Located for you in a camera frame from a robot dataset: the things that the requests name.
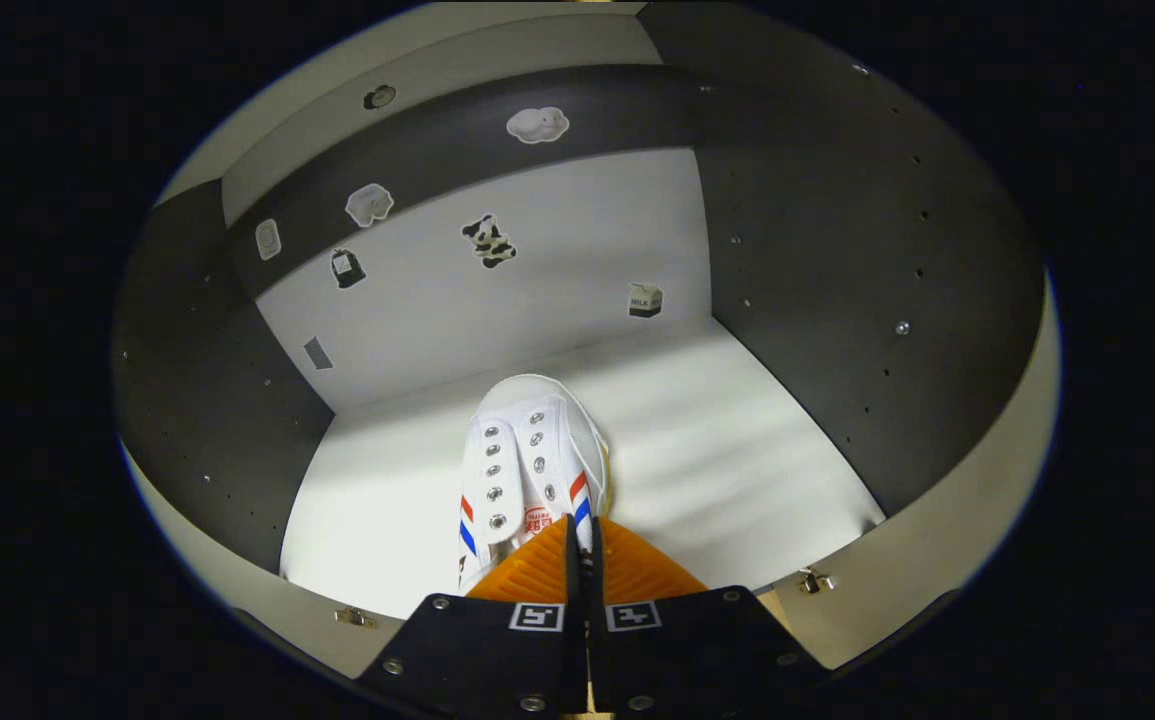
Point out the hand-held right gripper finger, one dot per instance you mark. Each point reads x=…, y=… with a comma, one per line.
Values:
x=593, y=580
x=572, y=580

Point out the white canvas shoe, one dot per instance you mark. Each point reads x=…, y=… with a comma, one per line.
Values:
x=527, y=450

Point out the white shoe cabinet door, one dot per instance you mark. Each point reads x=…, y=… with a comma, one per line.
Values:
x=327, y=630
x=987, y=480

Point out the white shoe cabinet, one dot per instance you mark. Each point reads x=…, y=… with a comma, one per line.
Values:
x=437, y=320

